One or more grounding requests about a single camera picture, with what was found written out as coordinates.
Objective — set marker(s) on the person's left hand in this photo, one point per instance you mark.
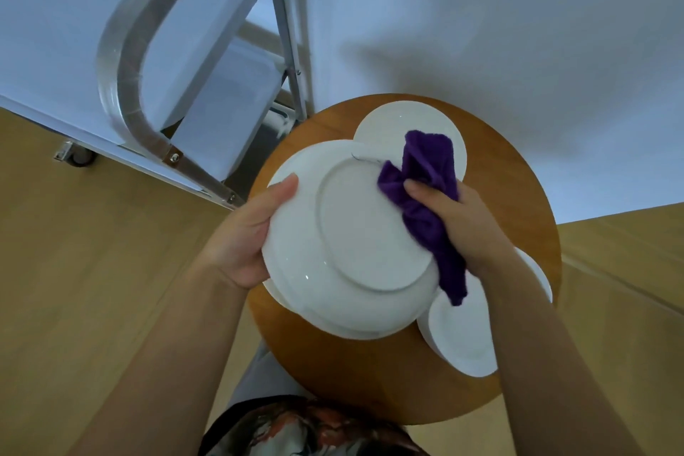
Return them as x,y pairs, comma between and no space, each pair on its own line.
238,247

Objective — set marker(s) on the person's right hand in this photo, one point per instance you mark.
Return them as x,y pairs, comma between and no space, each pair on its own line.
470,231

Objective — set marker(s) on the person's right thumb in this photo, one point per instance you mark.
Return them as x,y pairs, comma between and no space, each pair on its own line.
427,192

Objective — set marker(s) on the aluminium step ladder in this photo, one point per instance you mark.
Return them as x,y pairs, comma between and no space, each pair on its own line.
213,97

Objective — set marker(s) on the person's left thumb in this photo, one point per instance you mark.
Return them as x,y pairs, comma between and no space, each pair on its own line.
275,196

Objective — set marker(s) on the round wooden side table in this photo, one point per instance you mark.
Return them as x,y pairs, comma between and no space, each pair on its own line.
374,375

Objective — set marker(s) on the person's right forearm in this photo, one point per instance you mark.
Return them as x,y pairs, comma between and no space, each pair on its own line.
550,365

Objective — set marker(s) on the large white plate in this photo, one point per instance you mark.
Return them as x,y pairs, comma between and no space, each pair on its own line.
352,242

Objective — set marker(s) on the grey trousers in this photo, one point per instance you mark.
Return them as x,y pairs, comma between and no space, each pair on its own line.
262,375

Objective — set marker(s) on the person's left forearm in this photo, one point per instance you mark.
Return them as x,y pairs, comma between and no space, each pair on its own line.
171,359

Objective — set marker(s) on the purple cloth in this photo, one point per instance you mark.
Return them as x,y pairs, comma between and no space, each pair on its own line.
427,161

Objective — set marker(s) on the patterned shirt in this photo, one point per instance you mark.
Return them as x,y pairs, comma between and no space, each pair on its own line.
310,431

